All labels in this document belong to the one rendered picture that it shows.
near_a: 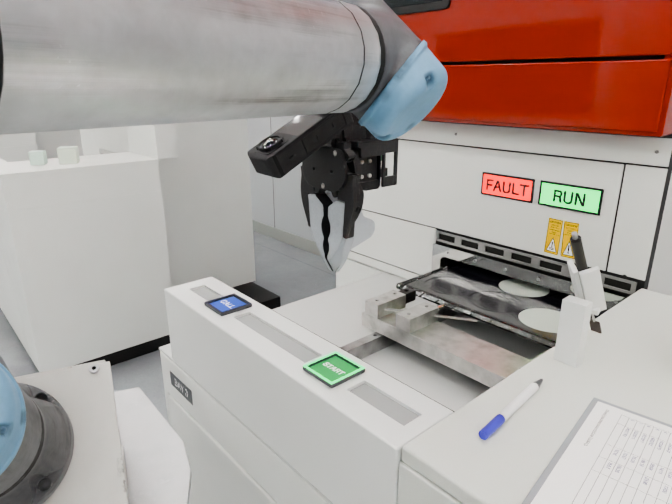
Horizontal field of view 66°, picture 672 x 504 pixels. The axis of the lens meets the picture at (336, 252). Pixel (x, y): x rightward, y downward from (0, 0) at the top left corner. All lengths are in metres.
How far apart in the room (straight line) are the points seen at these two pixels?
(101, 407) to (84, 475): 0.08
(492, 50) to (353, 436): 0.75
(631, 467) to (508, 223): 0.65
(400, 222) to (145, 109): 1.10
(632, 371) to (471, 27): 0.68
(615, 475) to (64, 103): 0.51
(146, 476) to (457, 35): 0.93
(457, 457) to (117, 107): 0.43
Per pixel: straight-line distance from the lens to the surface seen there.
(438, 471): 0.52
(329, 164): 0.55
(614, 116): 0.96
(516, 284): 1.15
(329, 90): 0.33
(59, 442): 0.67
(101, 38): 0.22
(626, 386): 0.71
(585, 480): 0.55
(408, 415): 0.60
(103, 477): 0.71
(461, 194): 1.18
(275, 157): 0.50
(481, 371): 0.86
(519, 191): 1.10
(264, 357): 0.70
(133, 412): 0.89
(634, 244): 1.03
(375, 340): 0.97
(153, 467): 0.78
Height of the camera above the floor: 1.30
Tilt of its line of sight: 18 degrees down
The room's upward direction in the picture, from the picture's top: straight up
